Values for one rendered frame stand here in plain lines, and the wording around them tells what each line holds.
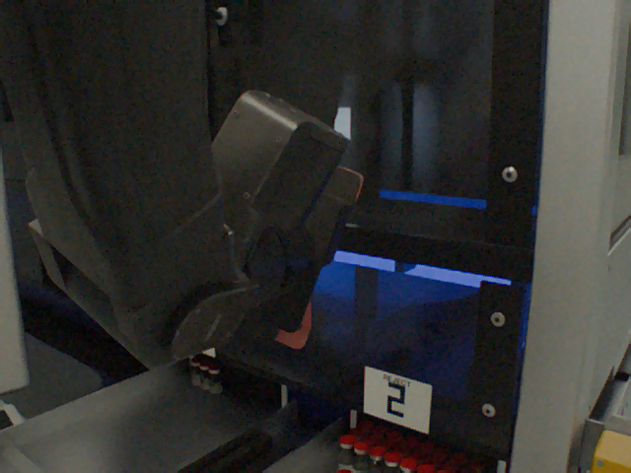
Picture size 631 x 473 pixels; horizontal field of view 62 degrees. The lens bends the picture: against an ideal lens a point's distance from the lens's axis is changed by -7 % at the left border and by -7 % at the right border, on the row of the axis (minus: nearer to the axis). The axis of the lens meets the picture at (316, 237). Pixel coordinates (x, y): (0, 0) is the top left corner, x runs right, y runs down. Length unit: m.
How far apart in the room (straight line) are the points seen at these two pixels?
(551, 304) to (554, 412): 0.11
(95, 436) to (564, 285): 0.67
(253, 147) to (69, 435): 0.69
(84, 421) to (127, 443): 0.10
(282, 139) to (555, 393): 0.40
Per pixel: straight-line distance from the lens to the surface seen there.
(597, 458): 0.59
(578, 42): 0.52
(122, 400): 0.97
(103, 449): 0.86
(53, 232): 0.23
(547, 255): 0.54
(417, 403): 0.64
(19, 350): 1.22
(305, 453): 0.77
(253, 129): 0.28
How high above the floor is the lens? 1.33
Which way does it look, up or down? 12 degrees down
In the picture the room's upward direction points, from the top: straight up
